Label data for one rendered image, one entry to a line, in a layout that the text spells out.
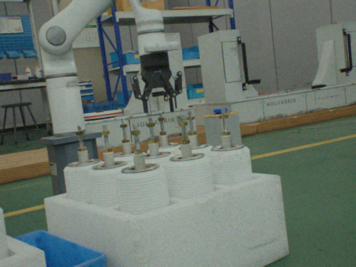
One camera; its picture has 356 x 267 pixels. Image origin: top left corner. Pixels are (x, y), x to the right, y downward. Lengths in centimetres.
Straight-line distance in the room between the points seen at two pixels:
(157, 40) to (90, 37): 629
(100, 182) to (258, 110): 279
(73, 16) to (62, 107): 26
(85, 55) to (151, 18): 623
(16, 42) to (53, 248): 605
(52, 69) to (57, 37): 9
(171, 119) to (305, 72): 451
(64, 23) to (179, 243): 76
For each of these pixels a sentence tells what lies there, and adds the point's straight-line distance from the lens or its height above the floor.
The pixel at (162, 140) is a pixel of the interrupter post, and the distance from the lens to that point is 123.
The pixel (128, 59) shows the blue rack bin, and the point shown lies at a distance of 606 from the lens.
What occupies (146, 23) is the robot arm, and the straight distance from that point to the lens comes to 121.
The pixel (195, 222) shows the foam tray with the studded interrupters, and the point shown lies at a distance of 91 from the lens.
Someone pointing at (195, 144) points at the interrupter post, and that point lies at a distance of 114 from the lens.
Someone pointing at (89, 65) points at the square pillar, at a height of 93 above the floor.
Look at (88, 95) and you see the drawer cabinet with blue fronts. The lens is 654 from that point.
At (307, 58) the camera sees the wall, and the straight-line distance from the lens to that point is 747.
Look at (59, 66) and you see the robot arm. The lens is 142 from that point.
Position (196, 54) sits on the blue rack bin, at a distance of 657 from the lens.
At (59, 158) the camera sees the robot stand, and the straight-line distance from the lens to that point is 140.
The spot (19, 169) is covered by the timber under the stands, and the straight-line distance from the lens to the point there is 283.
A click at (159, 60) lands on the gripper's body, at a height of 47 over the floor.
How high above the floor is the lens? 39
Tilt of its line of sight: 5 degrees down
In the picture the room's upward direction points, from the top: 7 degrees counter-clockwise
